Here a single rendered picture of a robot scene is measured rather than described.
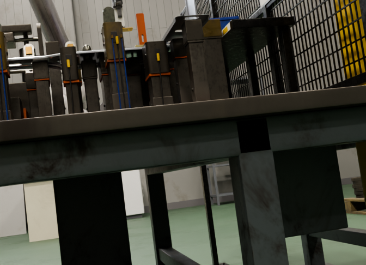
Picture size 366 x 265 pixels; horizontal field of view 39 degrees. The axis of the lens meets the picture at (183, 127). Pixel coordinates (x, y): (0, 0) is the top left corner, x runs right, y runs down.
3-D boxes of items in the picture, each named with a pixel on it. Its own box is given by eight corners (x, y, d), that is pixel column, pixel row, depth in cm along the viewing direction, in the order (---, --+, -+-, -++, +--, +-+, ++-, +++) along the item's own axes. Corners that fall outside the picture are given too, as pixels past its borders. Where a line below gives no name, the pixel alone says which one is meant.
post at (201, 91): (197, 120, 144) (184, 19, 146) (193, 122, 148) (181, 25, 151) (215, 119, 145) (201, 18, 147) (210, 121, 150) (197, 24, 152)
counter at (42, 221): (85, 222, 854) (80, 175, 861) (88, 233, 639) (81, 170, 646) (41, 229, 839) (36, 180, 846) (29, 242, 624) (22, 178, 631)
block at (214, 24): (211, 126, 169) (196, 19, 172) (205, 130, 177) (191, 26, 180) (234, 124, 171) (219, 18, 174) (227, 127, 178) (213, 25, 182)
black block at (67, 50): (68, 142, 152) (58, 44, 155) (68, 144, 162) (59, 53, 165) (87, 139, 153) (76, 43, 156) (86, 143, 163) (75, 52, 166)
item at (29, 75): (32, 153, 182) (24, 72, 185) (33, 154, 185) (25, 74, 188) (44, 152, 183) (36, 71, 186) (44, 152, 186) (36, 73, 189)
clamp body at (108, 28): (115, 135, 151) (102, 19, 154) (112, 139, 162) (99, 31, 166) (138, 132, 152) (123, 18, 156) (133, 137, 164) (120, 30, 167)
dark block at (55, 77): (56, 152, 191) (44, 41, 195) (57, 153, 198) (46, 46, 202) (70, 150, 193) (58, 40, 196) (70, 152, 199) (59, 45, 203)
